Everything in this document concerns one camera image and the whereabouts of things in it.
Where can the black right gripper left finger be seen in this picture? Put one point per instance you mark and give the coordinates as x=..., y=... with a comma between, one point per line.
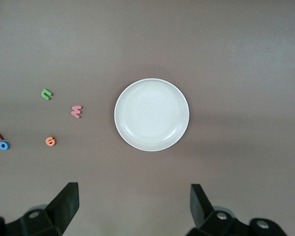
x=61, y=211

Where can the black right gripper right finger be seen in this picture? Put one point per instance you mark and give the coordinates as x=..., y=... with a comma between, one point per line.
x=201, y=214

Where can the orange letter o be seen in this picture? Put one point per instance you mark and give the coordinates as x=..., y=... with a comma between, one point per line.
x=50, y=141

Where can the pink foam letter w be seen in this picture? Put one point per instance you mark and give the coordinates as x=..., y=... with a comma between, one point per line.
x=76, y=111

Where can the green foam letter n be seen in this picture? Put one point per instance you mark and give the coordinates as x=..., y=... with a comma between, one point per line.
x=46, y=94

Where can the blue foam letter o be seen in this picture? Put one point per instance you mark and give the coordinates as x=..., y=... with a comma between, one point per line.
x=4, y=145

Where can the beige round plate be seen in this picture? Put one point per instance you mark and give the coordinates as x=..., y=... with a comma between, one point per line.
x=151, y=114

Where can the brown paper table cover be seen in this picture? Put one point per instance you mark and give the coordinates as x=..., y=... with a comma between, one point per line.
x=211, y=49

